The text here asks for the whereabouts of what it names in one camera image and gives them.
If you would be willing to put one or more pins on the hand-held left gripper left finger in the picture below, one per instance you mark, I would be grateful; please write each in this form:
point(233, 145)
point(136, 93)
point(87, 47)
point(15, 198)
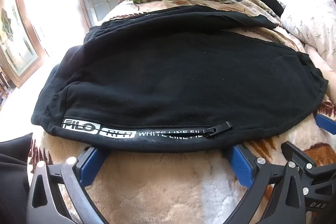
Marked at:
point(89, 162)

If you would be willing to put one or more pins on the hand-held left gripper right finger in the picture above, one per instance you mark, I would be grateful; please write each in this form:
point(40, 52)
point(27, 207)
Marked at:
point(240, 164)

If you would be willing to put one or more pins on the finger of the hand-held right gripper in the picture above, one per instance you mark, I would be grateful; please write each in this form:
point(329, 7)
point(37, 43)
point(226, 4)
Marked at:
point(325, 123)
point(295, 151)

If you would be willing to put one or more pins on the black pants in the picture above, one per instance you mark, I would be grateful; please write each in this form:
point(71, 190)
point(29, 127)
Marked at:
point(183, 77)

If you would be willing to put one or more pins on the pink pillow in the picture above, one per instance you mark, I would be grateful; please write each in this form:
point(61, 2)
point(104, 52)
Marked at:
point(321, 66)

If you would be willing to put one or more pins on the leaf print fleece blanket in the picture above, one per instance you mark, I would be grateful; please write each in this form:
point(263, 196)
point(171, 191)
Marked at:
point(157, 192)

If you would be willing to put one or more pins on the person's black clothing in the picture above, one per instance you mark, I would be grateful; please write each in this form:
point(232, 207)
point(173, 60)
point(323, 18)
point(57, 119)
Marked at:
point(11, 176)

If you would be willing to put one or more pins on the white floral pillow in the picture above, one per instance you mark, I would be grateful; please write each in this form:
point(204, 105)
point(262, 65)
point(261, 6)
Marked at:
point(312, 22)

